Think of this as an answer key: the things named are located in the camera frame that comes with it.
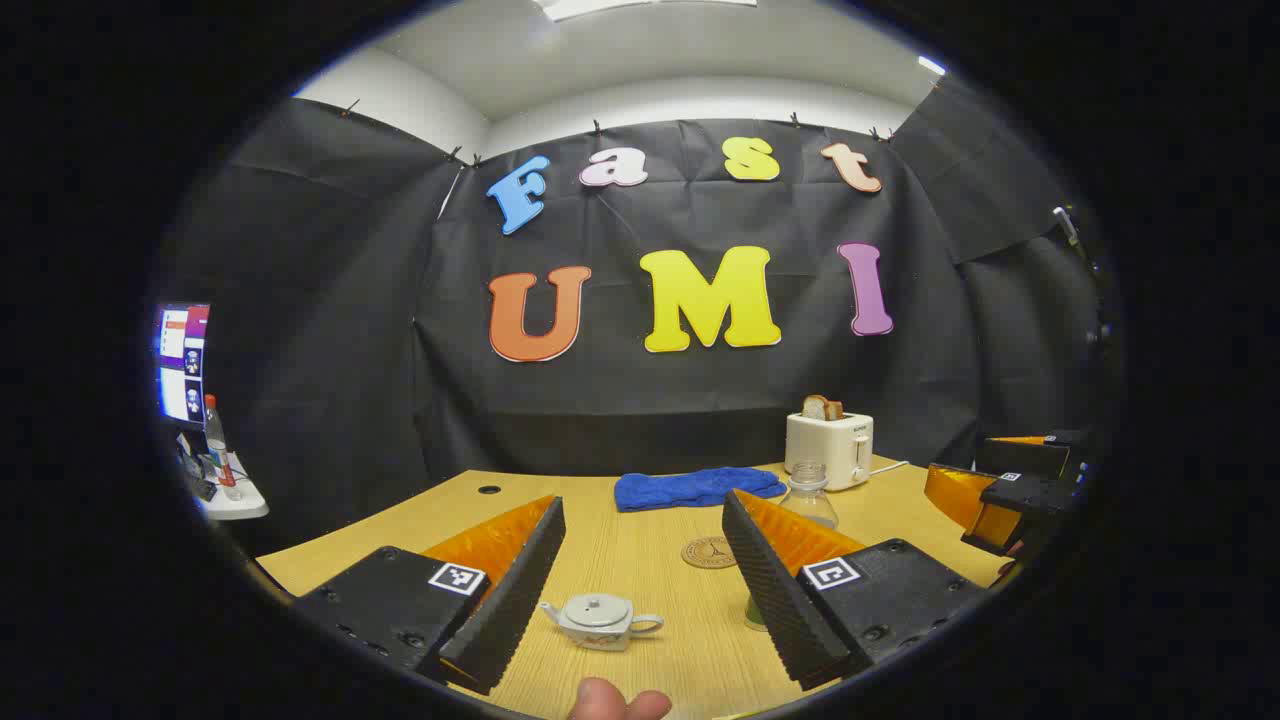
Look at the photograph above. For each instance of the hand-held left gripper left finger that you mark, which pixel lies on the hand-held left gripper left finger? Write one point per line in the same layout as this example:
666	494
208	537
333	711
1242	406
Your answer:
510	600

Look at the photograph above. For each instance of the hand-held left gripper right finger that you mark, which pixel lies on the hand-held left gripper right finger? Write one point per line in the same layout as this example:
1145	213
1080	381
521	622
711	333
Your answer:
770	590

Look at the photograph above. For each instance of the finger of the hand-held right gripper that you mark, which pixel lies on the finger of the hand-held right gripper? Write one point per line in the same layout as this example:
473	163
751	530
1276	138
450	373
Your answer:
1030	455
965	495

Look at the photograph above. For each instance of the round brown coaster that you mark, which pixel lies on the round brown coaster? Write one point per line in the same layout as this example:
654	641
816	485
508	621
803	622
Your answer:
705	553

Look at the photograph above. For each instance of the white teacup lid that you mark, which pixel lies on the white teacup lid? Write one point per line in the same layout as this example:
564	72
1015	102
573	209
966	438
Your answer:
597	606

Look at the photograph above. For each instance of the white ceramic teacup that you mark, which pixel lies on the white ceramic teacup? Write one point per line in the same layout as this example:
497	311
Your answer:
600	635

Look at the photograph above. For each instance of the green label water bottle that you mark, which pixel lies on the green label water bottle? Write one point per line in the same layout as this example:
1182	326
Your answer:
808	500

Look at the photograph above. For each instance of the red cap plastic bottle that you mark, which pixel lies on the red cap plastic bottle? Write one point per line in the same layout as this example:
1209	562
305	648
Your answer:
218	450

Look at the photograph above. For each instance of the blue towel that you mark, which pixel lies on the blue towel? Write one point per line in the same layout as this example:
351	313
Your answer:
690	488

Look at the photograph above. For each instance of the white toaster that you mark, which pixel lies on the white toaster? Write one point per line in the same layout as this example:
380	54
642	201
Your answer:
830	445

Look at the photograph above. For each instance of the white side table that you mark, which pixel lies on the white side table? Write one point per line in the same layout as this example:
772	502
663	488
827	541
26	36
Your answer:
240	505

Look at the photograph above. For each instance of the black backdrop cloth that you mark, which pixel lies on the black backdrop cloth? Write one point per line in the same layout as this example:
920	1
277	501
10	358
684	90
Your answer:
400	330

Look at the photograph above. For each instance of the ceiling light panel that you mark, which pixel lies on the ceiling light panel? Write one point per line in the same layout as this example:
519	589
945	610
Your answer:
620	6
931	65

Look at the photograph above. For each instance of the computer monitor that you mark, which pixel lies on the computer monitor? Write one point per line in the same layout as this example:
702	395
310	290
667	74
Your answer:
180	350

